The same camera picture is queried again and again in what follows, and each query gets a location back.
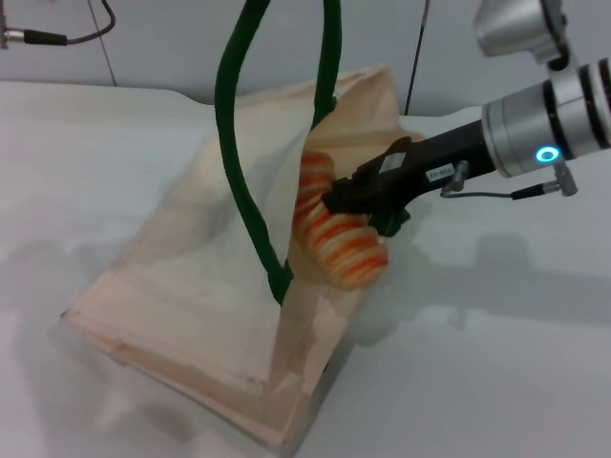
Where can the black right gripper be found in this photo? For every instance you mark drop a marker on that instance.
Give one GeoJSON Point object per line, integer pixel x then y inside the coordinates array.
{"type": "Point", "coordinates": [420, 167]}

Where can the orange striped bread loaf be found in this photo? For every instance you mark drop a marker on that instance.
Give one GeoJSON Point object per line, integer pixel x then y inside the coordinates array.
{"type": "Point", "coordinates": [343, 248]}

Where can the thin black vertical strip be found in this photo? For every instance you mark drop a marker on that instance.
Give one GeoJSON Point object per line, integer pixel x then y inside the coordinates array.
{"type": "Point", "coordinates": [416, 57]}

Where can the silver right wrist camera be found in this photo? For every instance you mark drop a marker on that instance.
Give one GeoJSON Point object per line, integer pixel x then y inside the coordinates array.
{"type": "Point", "coordinates": [515, 26]}

